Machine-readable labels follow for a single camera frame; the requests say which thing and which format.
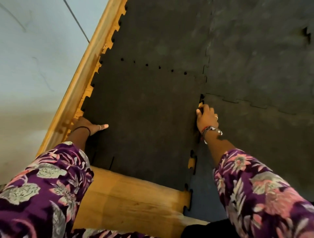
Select wooden baseboard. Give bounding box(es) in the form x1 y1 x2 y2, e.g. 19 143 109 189
35 0 128 158

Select purple floral left sleeve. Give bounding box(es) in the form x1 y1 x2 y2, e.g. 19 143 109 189
0 141 95 238

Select purple floral sleeve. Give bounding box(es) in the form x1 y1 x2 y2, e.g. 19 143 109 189
212 149 314 238
0 141 95 238

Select silver bracelet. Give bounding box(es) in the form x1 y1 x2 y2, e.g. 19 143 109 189
202 126 223 145

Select dark grey foam puzzle mat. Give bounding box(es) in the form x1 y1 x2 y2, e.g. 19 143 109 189
204 0 314 116
111 0 213 74
183 94 314 222
80 54 208 192

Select person's right forearm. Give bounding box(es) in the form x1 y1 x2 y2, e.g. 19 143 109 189
203 130 237 169

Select black wrist thread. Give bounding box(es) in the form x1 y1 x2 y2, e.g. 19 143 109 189
72 126 91 137

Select black trousers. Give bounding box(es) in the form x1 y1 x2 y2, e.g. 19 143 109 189
181 218 242 238

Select person's left hand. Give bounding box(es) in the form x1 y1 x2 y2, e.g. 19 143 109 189
73 116 109 136

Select person's right hand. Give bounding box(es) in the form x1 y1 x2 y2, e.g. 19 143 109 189
196 104 219 133

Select person's left forearm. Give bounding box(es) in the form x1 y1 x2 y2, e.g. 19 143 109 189
66 127 91 153

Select thin grey wall cable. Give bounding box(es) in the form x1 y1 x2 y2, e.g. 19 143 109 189
63 0 90 44

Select purple floral right sleeve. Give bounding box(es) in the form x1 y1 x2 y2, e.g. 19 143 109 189
212 149 314 238

